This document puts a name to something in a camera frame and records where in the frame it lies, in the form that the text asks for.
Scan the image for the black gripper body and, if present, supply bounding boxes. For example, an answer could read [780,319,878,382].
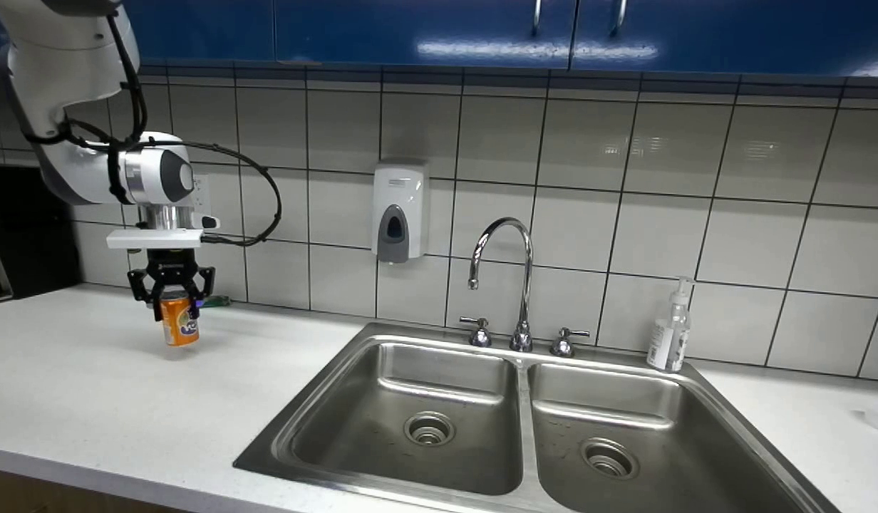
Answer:
[144,248,198,289]

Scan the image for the orange soda can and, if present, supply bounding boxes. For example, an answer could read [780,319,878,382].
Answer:
[158,289,204,352]

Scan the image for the round sink drain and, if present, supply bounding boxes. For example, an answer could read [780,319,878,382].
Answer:
[579,437,640,483]
[401,407,459,452]

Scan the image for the stainless steel double sink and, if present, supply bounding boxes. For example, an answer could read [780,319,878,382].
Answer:
[230,319,840,513]

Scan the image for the black countertop appliance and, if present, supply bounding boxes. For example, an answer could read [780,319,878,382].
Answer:
[0,162,84,309]

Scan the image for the chrome gooseneck faucet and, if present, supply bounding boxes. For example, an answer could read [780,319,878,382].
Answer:
[463,214,539,353]

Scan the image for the clear pump soap bottle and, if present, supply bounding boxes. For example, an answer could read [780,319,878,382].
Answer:
[643,276,696,373]

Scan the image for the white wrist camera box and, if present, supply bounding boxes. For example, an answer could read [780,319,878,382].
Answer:
[104,214,223,255]

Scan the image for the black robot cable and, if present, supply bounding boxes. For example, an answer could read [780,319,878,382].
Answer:
[16,7,284,251]

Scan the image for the white wall soap dispenser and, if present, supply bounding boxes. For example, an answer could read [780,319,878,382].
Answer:
[369,167,428,266]

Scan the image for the blue wall cabinets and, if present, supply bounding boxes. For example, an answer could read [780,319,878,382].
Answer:
[0,0,878,84]

